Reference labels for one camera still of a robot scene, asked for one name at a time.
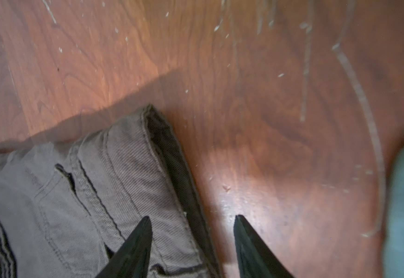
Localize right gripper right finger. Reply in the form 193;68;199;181
233;214;293;278

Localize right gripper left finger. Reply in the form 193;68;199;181
96;216;152;278

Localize brown trousers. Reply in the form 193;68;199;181
0;105;222;278

